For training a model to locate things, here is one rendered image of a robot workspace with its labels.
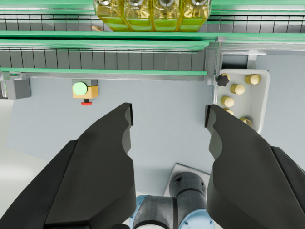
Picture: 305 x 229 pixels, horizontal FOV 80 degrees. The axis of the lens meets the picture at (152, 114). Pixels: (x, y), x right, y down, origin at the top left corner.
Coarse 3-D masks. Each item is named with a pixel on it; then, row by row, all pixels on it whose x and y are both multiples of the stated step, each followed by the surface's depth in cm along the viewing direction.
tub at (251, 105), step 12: (228, 72) 60; (240, 72) 59; (252, 72) 59; (264, 72) 59; (228, 84) 67; (240, 84) 67; (252, 84) 67; (264, 84) 60; (228, 96) 68; (240, 96) 68; (252, 96) 67; (264, 96) 60; (228, 108) 69; (240, 108) 69; (252, 108) 67; (264, 108) 61; (252, 120) 67
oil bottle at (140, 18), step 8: (144, 0) 34; (128, 8) 34; (136, 8) 34; (144, 8) 34; (128, 16) 36; (136, 16) 36; (144, 16) 36; (136, 24) 41; (144, 24) 41; (152, 24) 43
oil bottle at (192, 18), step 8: (184, 0) 34; (208, 0) 33; (184, 8) 34; (192, 8) 34; (200, 8) 34; (208, 8) 34; (184, 16) 36; (192, 16) 36; (200, 16) 35; (208, 16) 36; (184, 24) 41; (192, 24) 40; (200, 24) 40
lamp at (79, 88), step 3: (75, 84) 62; (78, 84) 62; (81, 84) 62; (84, 84) 64; (75, 87) 62; (78, 87) 62; (81, 87) 62; (84, 87) 62; (87, 87) 64; (75, 90) 62; (78, 90) 62; (81, 90) 62; (84, 90) 63; (87, 90) 64; (75, 93) 63; (78, 93) 62; (81, 93) 62; (84, 93) 64
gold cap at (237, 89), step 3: (234, 84) 66; (237, 84) 66; (231, 87) 66; (234, 87) 64; (237, 87) 63; (240, 87) 63; (243, 87) 63; (231, 90) 66; (234, 90) 64; (237, 90) 63; (240, 90) 63; (243, 90) 63; (234, 93) 66; (237, 93) 63; (240, 93) 63
